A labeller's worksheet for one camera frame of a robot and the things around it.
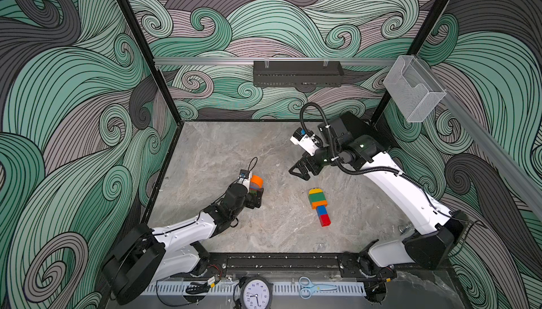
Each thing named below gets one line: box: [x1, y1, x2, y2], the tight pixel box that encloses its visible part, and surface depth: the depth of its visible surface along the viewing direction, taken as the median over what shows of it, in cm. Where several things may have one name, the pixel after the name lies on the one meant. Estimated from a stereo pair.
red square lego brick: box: [319, 213, 331, 227], surface depth 84 cm
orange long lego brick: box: [311, 200, 329, 210], surface depth 89 cm
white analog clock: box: [238, 275, 274, 309], surface depth 67 cm
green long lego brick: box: [308, 191, 327, 205], surface depth 92 cm
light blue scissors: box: [298, 275, 339, 300], surface depth 71 cm
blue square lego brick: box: [316, 205, 329, 218], surface depth 87 cm
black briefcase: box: [317, 111, 389, 166], surface depth 54 cm
